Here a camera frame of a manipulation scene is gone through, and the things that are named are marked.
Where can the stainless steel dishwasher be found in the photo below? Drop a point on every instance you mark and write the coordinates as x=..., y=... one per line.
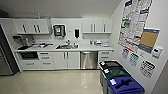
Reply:
x=89, y=60

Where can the steel kitchen sink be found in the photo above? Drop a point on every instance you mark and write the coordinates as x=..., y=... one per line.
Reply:
x=66, y=47

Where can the white drawer cabinet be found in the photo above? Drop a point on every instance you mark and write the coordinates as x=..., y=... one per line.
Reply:
x=45, y=60
x=106, y=55

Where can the dark paper towel dispenser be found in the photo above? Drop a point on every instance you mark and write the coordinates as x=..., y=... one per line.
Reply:
x=59, y=30

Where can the small green bottle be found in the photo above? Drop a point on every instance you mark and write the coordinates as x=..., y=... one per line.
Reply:
x=38, y=16

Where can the grey bin with blue lid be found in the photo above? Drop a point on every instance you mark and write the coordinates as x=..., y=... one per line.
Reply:
x=126, y=87

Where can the black coffee maker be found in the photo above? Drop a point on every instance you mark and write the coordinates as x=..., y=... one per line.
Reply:
x=22, y=41

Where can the small paper wall sign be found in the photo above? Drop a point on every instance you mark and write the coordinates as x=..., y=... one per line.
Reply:
x=134, y=59
x=125, y=53
x=147, y=68

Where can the large printed wall poster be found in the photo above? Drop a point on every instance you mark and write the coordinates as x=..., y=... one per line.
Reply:
x=133, y=23

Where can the white wall thermostat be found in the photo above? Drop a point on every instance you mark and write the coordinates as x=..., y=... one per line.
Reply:
x=157, y=52

